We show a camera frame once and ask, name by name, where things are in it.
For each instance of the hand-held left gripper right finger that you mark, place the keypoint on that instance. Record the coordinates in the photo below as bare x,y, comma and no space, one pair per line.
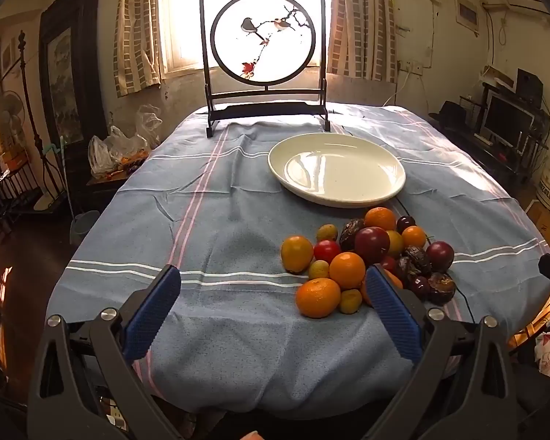
394,312

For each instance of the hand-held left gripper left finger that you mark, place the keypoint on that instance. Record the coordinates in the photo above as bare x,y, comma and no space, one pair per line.
150,317

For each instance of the dark cherry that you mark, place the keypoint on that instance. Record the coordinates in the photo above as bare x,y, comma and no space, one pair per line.
419,286
405,223

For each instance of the small yellow-green fruit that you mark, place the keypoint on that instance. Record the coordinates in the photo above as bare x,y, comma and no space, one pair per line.
327,232
350,301
317,268

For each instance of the wrinkled dark passion fruit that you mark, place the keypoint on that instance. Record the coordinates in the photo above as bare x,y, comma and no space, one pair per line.
441,288
417,258
349,234

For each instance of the dark red plum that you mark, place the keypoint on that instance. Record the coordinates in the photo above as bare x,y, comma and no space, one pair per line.
372,245
440,255

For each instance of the small orange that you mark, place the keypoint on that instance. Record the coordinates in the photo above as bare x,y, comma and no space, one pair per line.
414,237

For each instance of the yellow-orange citrus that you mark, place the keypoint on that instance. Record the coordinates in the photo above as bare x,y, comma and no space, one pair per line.
297,253

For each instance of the white ceramic plate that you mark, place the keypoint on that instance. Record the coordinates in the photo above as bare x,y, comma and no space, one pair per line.
337,169

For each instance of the red cherry tomato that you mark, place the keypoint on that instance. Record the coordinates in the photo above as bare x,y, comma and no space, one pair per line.
388,263
326,251

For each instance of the yellow citrus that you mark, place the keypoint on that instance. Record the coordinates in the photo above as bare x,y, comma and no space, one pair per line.
395,244

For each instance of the grey waste bin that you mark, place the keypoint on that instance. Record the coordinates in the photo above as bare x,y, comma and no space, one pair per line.
83,228

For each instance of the blue striped tablecloth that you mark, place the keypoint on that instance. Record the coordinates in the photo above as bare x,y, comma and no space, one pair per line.
220,220

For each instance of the black desk rack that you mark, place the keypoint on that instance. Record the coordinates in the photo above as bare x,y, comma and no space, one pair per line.
490,156

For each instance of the computer monitor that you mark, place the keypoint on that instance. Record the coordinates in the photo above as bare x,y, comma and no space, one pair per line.
506,119

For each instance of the plastic bag with contents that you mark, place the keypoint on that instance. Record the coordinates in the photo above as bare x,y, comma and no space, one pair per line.
107,151

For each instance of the black speaker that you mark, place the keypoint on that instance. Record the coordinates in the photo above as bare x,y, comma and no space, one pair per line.
529,87

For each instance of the black hat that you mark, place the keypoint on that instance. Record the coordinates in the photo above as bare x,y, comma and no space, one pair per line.
450,114

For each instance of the clear plastic bag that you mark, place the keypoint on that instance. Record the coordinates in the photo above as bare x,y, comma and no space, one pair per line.
149,121

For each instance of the dark framed painting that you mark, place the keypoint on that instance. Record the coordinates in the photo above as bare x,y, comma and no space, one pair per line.
66,87

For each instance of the standing fan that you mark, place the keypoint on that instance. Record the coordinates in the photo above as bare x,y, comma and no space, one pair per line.
10,114

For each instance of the checked curtain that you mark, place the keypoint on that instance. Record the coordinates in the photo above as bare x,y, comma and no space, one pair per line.
362,23
135,32

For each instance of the bright window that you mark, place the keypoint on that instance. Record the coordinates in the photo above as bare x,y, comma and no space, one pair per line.
183,13

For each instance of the bird painting table screen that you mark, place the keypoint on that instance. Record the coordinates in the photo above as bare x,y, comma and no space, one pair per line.
262,32

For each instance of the wall socket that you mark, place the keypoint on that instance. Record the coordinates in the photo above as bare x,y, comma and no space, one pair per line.
409,66

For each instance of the wall vent box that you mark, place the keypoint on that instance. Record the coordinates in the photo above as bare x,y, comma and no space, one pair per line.
466,13

